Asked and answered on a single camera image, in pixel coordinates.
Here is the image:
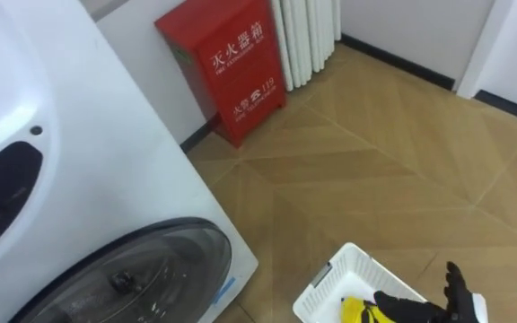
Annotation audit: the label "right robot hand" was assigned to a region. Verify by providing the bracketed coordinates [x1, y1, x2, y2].
[372, 261, 481, 323]

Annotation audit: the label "yellow and black garment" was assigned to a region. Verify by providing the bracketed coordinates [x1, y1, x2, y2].
[339, 295, 397, 323]

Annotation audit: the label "white plastic laundry basket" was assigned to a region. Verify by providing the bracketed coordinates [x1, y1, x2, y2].
[292, 242, 489, 323]

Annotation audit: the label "white radiator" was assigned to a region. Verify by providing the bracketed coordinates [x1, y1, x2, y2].
[270, 0, 343, 92]

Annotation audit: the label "red fire extinguisher box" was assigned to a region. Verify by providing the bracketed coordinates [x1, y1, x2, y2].
[153, 0, 287, 149]

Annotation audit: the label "white stacked washing machines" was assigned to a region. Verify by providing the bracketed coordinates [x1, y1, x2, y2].
[0, 0, 259, 323]

